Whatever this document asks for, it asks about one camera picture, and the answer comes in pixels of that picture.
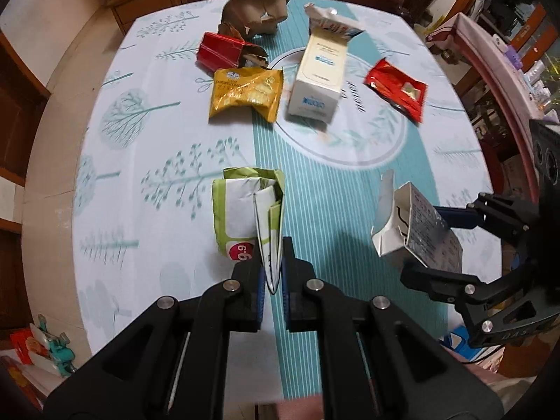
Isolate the green white wrapper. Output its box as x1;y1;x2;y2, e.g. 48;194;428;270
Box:
212;167;285;294

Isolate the red snack packet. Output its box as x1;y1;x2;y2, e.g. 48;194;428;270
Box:
364;59;428;124

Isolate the golden snack bag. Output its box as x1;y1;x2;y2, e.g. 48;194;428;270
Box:
209;66;284;123

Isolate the cream toothpaste box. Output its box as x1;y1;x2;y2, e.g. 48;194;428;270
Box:
288;28;348;124

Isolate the red brown torn box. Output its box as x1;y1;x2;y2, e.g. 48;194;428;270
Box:
196;22;268;72

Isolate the red white torn box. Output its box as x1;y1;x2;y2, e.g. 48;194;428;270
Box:
304;3;364;41

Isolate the side table pink cloth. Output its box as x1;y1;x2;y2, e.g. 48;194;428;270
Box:
425;13;542;203

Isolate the printed tablecloth with teal stripe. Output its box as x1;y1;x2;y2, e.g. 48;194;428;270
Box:
71;0;504;403

